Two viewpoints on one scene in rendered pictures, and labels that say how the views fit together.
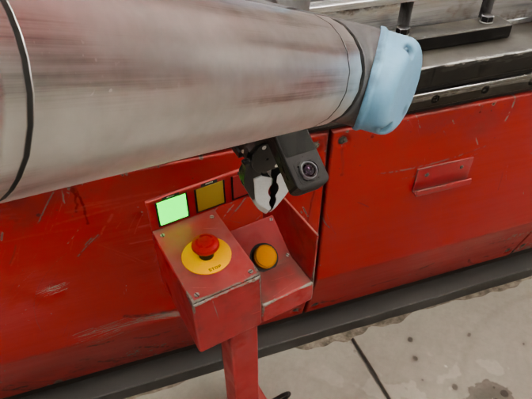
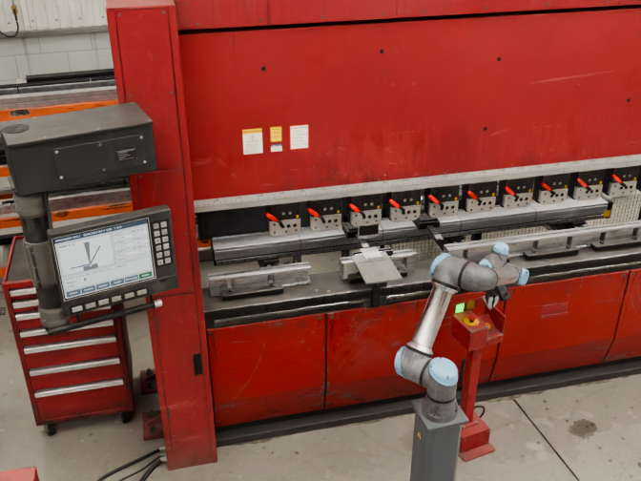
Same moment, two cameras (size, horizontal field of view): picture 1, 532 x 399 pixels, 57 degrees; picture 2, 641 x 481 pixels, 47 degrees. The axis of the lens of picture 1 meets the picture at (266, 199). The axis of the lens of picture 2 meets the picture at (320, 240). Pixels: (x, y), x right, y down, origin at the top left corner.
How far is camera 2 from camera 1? 3.01 m
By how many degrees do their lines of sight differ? 13
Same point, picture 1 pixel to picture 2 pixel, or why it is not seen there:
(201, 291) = (472, 329)
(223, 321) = (476, 341)
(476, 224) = (575, 337)
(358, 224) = (517, 329)
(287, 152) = (500, 290)
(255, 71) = (507, 277)
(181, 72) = (503, 277)
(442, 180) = (554, 312)
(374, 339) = (525, 400)
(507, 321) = (599, 396)
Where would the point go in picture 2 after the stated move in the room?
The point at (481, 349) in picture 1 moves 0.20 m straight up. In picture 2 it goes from (583, 407) to (589, 379)
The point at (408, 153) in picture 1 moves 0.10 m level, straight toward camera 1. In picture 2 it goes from (538, 298) to (534, 307)
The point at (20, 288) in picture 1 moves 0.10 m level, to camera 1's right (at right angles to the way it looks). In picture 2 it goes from (386, 342) to (405, 343)
